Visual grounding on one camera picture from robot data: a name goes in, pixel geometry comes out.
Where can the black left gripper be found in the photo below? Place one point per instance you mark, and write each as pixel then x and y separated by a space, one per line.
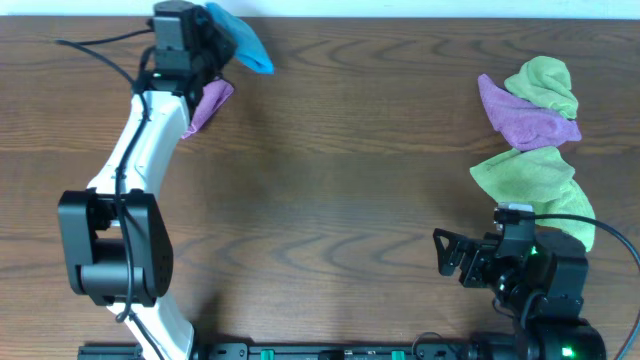
pixel 217 42

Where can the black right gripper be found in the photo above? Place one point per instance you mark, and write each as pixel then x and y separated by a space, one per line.
pixel 480 252

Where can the blue cloth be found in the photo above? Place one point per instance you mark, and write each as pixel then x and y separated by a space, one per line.
pixel 249 49

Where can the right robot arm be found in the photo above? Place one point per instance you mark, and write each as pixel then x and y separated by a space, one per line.
pixel 538 277

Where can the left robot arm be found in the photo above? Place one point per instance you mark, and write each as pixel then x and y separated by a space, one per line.
pixel 116 247

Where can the folded purple cloth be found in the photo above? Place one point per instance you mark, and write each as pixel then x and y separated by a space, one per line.
pixel 215 94

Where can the lower green cloth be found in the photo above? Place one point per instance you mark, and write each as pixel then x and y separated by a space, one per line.
pixel 540 178

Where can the green cloth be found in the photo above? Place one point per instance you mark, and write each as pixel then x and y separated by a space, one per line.
pixel 545 82
pixel 540 178

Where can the crumpled purple cloth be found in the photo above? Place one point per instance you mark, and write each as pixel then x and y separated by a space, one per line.
pixel 524 125

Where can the upper green cloth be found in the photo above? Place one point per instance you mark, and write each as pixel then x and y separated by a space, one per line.
pixel 545 82

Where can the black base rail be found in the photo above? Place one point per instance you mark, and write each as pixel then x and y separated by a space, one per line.
pixel 424 351

